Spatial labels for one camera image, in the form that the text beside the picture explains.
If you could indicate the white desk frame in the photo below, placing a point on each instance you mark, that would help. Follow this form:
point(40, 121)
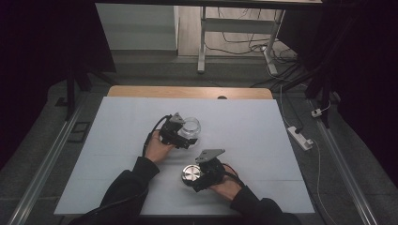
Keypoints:
point(237, 25)

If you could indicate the aluminium floor rail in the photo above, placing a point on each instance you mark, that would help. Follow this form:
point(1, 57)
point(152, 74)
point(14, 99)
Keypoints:
point(43, 168)
point(344, 168)

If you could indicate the person's right hand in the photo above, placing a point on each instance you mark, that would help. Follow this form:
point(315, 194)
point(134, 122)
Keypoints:
point(226, 187)

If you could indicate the wooden table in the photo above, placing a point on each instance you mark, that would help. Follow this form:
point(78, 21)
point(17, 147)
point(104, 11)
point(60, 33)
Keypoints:
point(187, 92)

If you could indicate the clear glass jar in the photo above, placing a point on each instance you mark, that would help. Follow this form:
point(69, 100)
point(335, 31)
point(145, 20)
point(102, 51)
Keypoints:
point(191, 128)

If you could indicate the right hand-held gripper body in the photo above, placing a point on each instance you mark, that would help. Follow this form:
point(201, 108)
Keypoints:
point(211, 170)

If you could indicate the black curtain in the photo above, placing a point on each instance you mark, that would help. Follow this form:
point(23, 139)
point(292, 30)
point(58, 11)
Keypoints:
point(37, 47)
point(366, 62)

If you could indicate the black metal stand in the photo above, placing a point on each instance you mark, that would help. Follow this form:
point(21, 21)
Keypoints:
point(70, 93)
point(325, 93)

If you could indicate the white table mat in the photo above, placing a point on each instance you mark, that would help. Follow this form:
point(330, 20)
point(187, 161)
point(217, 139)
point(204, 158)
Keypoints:
point(250, 150)

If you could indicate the white power strip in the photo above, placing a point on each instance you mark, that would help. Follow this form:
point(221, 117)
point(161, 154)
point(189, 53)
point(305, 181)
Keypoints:
point(299, 137)

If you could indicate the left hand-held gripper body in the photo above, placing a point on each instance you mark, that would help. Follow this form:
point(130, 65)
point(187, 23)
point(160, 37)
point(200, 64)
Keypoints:
point(170, 131)

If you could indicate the round metal lid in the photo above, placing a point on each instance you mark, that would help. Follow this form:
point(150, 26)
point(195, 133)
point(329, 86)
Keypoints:
point(191, 173)

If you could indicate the black rectangular floor frame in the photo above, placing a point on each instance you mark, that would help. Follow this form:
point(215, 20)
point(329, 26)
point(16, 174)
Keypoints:
point(79, 132)

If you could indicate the person's left hand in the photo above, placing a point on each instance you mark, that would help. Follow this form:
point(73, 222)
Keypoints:
point(158, 150)

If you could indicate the small white adapter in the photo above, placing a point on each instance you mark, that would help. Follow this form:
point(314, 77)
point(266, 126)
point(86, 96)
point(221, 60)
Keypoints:
point(316, 112)

